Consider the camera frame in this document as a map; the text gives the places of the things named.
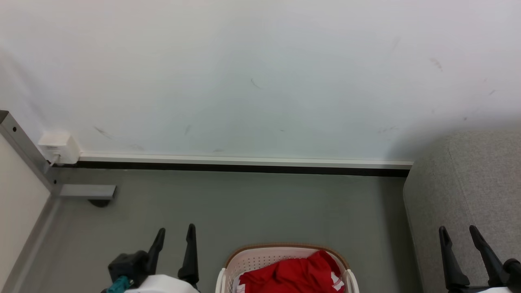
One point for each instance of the white perforated laundry basket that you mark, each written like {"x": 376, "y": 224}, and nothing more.
{"x": 260, "y": 258}

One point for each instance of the red and white garment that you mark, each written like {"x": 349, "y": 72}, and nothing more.
{"x": 293, "y": 276}

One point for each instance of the white partition panel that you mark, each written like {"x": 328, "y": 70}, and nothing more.
{"x": 18, "y": 203}

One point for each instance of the grey fabric sofa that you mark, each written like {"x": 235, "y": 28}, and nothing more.
{"x": 480, "y": 183}

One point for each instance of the black round frame foot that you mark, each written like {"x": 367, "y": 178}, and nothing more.
{"x": 99, "y": 202}

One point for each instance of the white and black baseboard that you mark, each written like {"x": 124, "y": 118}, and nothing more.
{"x": 244, "y": 163}

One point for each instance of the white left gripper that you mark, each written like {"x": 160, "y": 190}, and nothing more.
{"x": 163, "y": 285}

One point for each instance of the white wall socket box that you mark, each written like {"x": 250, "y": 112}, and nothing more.
{"x": 61, "y": 146}

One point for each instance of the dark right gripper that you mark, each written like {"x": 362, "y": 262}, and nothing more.
{"x": 488, "y": 289}

